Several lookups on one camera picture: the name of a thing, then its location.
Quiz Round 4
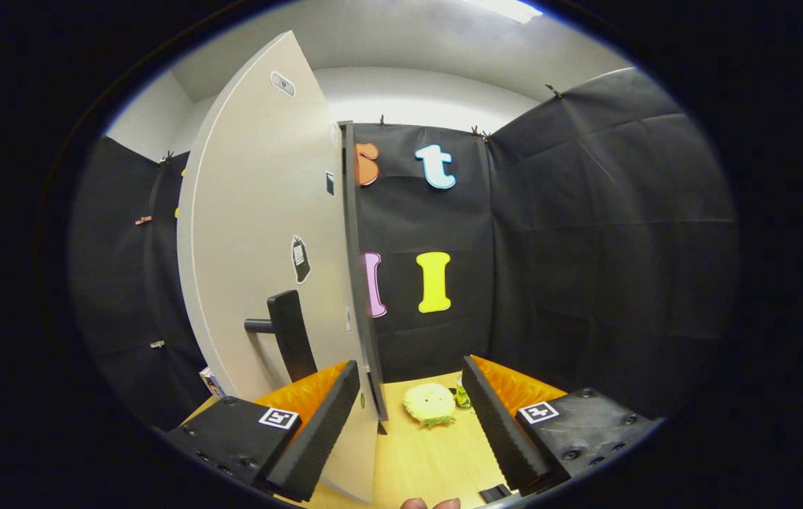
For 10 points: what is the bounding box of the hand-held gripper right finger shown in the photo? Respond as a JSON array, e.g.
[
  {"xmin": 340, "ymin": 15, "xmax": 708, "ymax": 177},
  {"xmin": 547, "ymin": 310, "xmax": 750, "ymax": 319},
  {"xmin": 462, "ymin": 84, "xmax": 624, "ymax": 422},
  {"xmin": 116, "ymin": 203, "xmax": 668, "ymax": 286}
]
[{"xmin": 462, "ymin": 355, "xmax": 661, "ymax": 496}]

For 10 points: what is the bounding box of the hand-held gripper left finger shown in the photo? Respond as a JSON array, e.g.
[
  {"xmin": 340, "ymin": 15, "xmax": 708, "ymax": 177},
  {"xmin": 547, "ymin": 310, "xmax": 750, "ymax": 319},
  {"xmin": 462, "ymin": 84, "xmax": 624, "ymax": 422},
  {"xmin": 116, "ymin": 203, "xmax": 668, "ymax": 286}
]
[{"xmin": 165, "ymin": 359, "xmax": 361, "ymax": 503}]

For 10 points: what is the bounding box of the dark grey shoe cabinet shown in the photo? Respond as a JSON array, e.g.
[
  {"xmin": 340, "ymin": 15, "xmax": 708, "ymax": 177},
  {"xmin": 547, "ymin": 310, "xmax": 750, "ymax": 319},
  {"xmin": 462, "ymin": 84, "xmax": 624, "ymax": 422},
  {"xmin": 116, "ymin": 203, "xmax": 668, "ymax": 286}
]
[{"xmin": 339, "ymin": 120, "xmax": 390, "ymax": 423}]

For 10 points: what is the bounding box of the beige shoe cabinet door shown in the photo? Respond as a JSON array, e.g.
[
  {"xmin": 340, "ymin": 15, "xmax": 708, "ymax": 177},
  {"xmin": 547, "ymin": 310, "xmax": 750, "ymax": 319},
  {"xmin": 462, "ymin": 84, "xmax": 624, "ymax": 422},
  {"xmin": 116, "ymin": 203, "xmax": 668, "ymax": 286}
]
[{"xmin": 177, "ymin": 30, "xmax": 382, "ymax": 505}]

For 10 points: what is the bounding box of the yellow round plush toy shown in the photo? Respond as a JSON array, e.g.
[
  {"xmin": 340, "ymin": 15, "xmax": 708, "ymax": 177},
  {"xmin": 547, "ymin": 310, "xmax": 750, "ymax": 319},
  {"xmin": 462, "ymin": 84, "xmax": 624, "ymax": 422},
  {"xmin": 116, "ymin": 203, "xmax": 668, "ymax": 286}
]
[{"xmin": 403, "ymin": 382, "xmax": 458, "ymax": 430}]

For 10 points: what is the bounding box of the white book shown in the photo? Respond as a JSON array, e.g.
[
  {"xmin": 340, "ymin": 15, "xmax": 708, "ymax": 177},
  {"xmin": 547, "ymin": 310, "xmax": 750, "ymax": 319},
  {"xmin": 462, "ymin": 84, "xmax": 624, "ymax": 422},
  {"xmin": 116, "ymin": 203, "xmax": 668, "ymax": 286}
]
[{"xmin": 199, "ymin": 366, "xmax": 226, "ymax": 399}]

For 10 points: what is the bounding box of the black backdrop cloth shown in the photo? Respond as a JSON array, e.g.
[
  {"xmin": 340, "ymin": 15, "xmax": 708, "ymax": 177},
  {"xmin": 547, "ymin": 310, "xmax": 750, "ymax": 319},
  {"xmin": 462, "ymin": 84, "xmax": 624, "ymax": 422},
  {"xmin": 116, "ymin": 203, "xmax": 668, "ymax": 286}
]
[{"xmin": 69, "ymin": 67, "xmax": 740, "ymax": 433}]

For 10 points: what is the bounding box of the ceiling light strip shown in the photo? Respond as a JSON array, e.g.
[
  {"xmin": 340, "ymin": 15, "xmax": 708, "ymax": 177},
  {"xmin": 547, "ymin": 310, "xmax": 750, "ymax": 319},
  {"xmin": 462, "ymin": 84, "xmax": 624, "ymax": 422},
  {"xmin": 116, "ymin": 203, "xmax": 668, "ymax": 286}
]
[{"xmin": 461, "ymin": 0, "xmax": 544, "ymax": 25}]

